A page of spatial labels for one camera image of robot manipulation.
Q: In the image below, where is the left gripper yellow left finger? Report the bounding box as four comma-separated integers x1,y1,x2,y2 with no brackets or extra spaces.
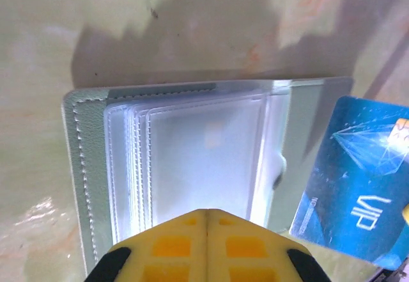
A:
84,209,208,282

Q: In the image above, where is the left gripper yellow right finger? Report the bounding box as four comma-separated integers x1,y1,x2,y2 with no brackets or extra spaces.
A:
208,209,333,282

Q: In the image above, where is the blue VIP credit card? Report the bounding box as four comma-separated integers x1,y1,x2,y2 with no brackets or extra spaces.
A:
289,95,409,270

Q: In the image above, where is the grey-green card holder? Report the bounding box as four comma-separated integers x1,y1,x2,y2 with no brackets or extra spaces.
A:
60,76,355,282

